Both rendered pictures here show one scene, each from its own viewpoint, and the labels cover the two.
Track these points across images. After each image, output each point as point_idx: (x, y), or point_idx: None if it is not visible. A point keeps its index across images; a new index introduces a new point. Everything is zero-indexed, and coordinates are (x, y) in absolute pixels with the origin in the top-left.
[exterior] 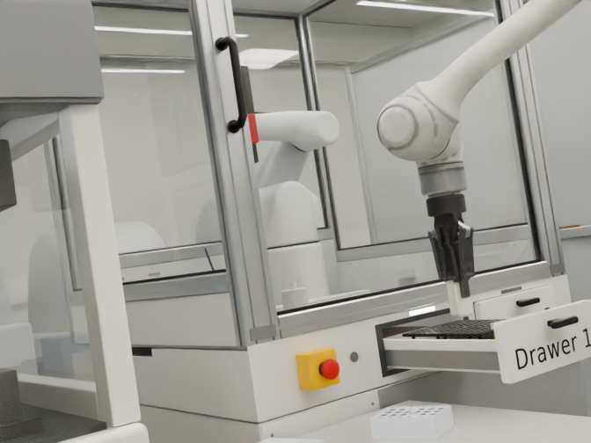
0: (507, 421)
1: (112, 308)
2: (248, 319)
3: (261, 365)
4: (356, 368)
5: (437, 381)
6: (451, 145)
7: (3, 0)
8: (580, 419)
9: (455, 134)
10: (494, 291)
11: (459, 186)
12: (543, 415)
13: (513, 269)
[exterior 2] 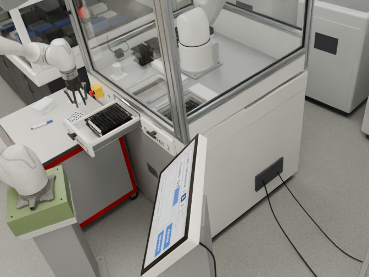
0: (68, 139)
1: None
2: (85, 66)
3: (90, 78)
4: (110, 99)
5: None
6: (51, 65)
7: None
8: (55, 153)
9: (50, 62)
10: (150, 120)
11: (62, 77)
12: (67, 147)
13: (157, 120)
